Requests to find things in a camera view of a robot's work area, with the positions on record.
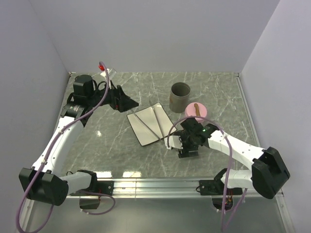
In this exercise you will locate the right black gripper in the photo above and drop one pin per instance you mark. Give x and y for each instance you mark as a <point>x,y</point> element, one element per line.
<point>184,152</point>

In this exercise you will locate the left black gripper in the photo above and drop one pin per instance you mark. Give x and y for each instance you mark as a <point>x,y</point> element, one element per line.
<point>120,101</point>

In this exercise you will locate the metal tongs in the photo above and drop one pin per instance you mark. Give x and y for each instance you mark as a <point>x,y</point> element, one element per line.
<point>148,121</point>

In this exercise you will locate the pink lid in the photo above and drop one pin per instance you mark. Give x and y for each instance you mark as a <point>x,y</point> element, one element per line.
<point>196,109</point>

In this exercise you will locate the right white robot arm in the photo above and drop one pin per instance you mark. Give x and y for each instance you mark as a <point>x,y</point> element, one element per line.
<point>265,170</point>

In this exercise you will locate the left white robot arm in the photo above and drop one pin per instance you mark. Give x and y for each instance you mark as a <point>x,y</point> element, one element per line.
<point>43,182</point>

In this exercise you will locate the pink cylindrical container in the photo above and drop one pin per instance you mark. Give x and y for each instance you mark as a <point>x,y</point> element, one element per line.
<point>200,120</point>

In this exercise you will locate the white square plate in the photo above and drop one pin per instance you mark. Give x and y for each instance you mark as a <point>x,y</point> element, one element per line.
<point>150,124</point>

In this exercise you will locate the grey cylindrical container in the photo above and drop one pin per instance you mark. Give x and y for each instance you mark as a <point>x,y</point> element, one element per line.
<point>179,97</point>

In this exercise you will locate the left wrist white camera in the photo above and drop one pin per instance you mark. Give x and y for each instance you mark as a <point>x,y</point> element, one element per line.
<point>111,73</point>

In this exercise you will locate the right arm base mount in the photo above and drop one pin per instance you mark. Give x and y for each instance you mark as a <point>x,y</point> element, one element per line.
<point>215,189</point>

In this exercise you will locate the aluminium rail frame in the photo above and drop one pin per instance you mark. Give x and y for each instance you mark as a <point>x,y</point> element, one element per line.
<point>154,190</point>

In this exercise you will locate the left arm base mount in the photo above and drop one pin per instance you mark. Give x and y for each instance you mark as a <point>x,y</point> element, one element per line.
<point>97,191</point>

